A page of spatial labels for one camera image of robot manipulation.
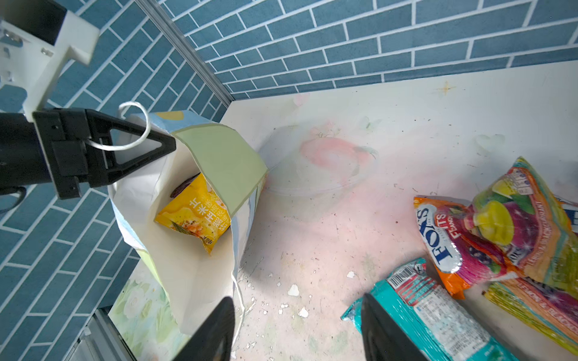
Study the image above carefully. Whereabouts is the orange Fox's fruits candy bag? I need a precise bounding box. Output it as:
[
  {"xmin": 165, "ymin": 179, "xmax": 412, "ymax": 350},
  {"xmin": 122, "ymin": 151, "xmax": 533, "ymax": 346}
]
[{"xmin": 413, "ymin": 196, "xmax": 519, "ymax": 299}]

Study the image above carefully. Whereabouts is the teal candy bag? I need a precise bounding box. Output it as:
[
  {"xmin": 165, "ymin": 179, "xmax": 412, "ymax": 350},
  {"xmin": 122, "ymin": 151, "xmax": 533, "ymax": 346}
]
[{"xmin": 341, "ymin": 258, "xmax": 515, "ymax": 360}]

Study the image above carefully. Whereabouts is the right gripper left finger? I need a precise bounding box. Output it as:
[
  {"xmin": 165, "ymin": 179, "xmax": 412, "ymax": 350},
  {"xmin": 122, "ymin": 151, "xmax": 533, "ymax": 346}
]
[{"xmin": 173, "ymin": 296, "xmax": 236, "ymax": 361}]

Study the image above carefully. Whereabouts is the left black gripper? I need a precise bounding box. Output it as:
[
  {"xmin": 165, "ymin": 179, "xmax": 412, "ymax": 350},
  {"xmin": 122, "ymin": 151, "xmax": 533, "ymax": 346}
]
[{"xmin": 1, "ymin": 108, "xmax": 176, "ymax": 199}]

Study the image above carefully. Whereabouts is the yellow corn snack packet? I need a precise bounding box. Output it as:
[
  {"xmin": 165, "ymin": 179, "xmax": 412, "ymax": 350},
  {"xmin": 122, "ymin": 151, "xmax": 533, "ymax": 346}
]
[{"xmin": 154, "ymin": 173, "xmax": 231, "ymax": 254}]

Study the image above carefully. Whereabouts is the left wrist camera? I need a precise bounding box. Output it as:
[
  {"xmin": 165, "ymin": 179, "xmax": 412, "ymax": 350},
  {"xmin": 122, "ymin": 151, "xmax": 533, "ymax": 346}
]
[{"xmin": 1, "ymin": 0, "xmax": 100, "ymax": 123}]

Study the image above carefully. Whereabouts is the green snack packet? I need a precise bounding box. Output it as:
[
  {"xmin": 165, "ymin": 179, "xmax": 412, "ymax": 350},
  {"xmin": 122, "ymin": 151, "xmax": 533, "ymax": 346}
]
[{"xmin": 483, "ymin": 278, "xmax": 577, "ymax": 355}]

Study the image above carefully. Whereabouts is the pink yellow Fox's candy bag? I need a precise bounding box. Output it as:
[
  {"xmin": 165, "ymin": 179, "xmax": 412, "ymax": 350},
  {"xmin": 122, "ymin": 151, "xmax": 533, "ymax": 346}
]
[{"xmin": 465, "ymin": 157, "xmax": 577, "ymax": 296}]

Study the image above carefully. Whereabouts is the pastel printed paper bag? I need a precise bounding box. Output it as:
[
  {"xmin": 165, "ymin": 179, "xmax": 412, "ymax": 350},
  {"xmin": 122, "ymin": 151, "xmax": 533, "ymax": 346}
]
[{"xmin": 108, "ymin": 111, "xmax": 267, "ymax": 335}]

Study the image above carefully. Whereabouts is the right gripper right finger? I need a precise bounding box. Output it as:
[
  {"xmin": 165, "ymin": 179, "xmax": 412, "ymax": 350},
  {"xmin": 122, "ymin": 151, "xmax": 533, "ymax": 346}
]
[{"xmin": 361, "ymin": 293, "xmax": 427, "ymax": 361}]

